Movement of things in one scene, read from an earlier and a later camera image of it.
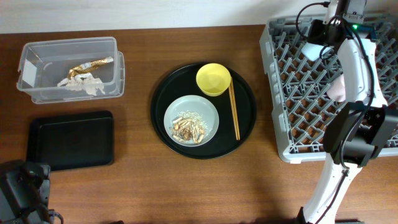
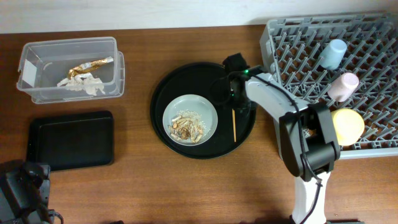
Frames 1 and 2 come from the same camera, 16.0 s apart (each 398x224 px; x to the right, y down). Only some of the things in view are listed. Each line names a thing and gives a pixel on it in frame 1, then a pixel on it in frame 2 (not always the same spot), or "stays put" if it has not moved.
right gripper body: x=318 y=34 -> x=232 y=90
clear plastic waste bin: x=71 y=70 stays put
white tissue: x=83 y=82 stays put
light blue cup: x=312 y=51 -> x=331 y=56
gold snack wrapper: x=89 y=66 stays put
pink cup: x=337 y=91 stays put
